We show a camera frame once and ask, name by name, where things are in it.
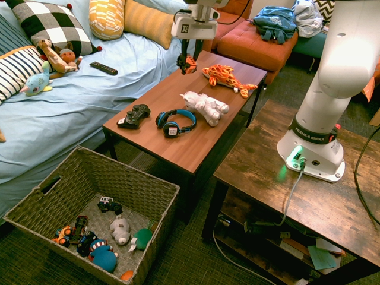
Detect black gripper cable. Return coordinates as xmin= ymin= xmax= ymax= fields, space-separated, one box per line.
xmin=218 ymin=0 xmax=252 ymax=26

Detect blue clothing pile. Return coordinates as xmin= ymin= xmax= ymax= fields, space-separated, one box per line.
xmin=252 ymin=5 xmax=298 ymax=45

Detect reddish wood coffee table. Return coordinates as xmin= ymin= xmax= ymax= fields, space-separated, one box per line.
xmin=102 ymin=50 xmax=268 ymax=226

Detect blue shield hero plush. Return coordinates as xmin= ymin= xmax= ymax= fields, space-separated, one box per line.
xmin=87 ymin=238 xmax=119 ymax=274

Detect dark blue toy car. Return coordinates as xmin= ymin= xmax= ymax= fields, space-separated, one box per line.
xmin=76 ymin=230 xmax=99 ymax=258

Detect black looped cable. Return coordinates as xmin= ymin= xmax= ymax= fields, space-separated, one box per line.
xmin=353 ymin=126 xmax=380 ymax=226

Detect white black toy police car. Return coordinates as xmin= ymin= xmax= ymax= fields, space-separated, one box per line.
xmin=97 ymin=195 xmax=124 ymax=216

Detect teal paper sheet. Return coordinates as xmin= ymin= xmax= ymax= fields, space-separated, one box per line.
xmin=306 ymin=245 xmax=338 ymax=271

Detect woven wicker basket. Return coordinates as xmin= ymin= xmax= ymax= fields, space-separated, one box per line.
xmin=2 ymin=145 xmax=181 ymax=285

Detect red armchair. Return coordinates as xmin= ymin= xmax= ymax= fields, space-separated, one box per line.
xmin=201 ymin=0 xmax=254 ymax=55

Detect red tufted ottoman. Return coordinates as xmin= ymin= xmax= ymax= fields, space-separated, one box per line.
xmin=217 ymin=20 xmax=299 ymax=86

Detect blue black headphones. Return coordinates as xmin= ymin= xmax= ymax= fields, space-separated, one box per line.
xmin=154 ymin=109 xmax=198 ymax=139

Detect dark teal striped pillow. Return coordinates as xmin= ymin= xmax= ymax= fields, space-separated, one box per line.
xmin=0 ymin=14 xmax=32 ymax=58

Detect light blue bird plush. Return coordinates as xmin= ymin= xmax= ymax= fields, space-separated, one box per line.
xmin=19 ymin=61 xmax=55 ymax=97

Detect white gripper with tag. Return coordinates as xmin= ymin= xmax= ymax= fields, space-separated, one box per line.
xmin=171 ymin=11 xmax=220 ymax=74

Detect red toy fire truck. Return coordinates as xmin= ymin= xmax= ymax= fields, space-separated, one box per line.
xmin=177 ymin=53 xmax=198 ymax=75

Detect orange toy truck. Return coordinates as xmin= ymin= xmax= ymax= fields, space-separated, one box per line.
xmin=52 ymin=225 xmax=74 ymax=248

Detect brown deer plush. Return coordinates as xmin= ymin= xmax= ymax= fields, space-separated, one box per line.
xmin=37 ymin=39 xmax=84 ymax=80

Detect black game controller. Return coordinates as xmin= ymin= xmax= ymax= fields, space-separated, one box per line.
xmin=116 ymin=103 xmax=151 ymax=131

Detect black white chevron pillow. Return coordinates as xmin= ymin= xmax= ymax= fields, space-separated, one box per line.
xmin=313 ymin=0 xmax=337 ymax=24

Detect black white checkered pillow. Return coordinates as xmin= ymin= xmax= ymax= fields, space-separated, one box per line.
xmin=4 ymin=0 xmax=103 ymax=58

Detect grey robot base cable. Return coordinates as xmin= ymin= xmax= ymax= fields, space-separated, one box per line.
xmin=274 ymin=159 xmax=307 ymax=228

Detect navy white striped pillow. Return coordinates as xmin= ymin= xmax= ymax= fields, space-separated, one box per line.
xmin=0 ymin=45 xmax=55 ymax=105

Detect rustic dark wood table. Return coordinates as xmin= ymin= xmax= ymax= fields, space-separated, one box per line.
xmin=201 ymin=99 xmax=380 ymax=285

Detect yellow patterned bolster pillow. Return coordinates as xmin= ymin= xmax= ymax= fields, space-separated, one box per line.
xmin=88 ymin=0 xmax=126 ymax=41

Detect white floor cable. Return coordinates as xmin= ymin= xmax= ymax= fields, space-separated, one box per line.
xmin=211 ymin=229 xmax=277 ymax=285

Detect red black toy race car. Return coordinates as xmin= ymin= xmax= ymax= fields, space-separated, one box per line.
xmin=69 ymin=214 xmax=89 ymax=245

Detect light blue sheeted bed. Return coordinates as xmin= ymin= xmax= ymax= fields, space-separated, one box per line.
xmin=0 ymin=0 xmax=191 ymax=219

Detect black remote control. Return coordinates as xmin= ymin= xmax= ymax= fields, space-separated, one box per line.
xmin=89 ymin=61 xmax=119 ymax=77

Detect orange flame dolphin plush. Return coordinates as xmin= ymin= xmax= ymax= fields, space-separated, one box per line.
xmin=201 ymin=64 xmax=259 ymax=99

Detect teal sofa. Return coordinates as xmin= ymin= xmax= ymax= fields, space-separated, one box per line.
xmin=292 ymin=28 xmax=329 ymax=61

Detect grey hippo plush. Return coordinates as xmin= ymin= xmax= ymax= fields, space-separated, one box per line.
xmin=109 ymin=214 xmax=132 ymax=246

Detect orange pillow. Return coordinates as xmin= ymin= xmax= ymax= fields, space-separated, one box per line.
xmin=123 ymin=0 xmax=176 ymax=50

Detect white crumpled cloth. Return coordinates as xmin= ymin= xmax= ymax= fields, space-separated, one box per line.
xmin=292 ymin=0 xmax=325 ymax=39

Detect white unicorn plush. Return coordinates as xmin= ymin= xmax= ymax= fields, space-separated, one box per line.
xmin=179 ymin=90 xmax=230 ymax=128

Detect green plush toy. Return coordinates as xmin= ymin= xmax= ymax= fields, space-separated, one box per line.
xmin=128 ymin=226 xmax=154 ymax=254

